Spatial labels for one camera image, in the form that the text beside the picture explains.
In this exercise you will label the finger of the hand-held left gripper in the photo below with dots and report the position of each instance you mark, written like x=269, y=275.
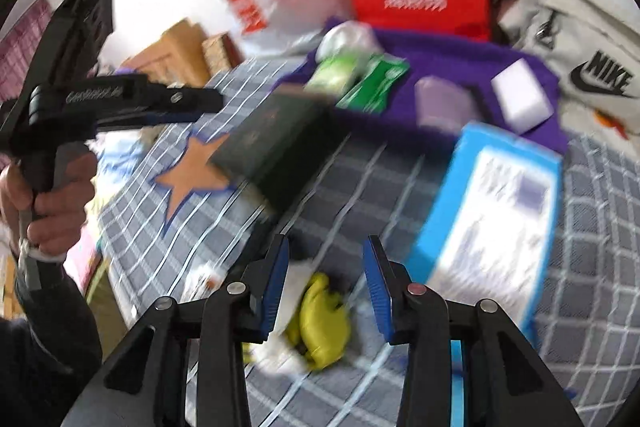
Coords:
x=170, y=119
x=185, y=99

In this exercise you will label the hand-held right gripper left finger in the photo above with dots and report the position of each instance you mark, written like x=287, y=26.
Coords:
x=277, y=287

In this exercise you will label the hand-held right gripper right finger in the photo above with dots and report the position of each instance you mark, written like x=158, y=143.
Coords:
x=377, y=292

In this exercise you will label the yellow toy item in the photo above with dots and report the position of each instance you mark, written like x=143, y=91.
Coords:
x=320, y=327

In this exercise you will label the white cloth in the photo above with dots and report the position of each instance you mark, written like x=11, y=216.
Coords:
x=347, y=38

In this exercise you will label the purple fabric storage tray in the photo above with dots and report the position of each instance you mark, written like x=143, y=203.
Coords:
x=450, y=62

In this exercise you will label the white sponge block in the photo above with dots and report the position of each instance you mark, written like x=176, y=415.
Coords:
x=522, y=97

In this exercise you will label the person's left forearm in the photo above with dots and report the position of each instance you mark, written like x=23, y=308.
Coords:
x=40, y=357

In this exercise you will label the person's left hand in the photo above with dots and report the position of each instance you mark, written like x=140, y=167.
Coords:
x=60, y=217

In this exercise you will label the wooden headboard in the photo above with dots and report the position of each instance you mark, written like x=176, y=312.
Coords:
x=175, y=52

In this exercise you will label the pink checked curtain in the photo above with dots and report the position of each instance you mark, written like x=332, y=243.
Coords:
x=25, y=52

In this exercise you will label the brown patterned box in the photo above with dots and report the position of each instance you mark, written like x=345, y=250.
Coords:
x=220, y=49

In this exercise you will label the grey checked blanket with stars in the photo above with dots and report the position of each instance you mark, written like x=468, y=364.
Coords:
x=390, y=197

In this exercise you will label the dark green box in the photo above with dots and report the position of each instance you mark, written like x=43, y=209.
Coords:
x=275, y=147

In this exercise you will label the blue tissue pack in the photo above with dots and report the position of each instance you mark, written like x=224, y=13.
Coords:
x=490, y=217

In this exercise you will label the grey waist bag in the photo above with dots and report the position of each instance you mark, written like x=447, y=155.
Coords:
x=565, y=27

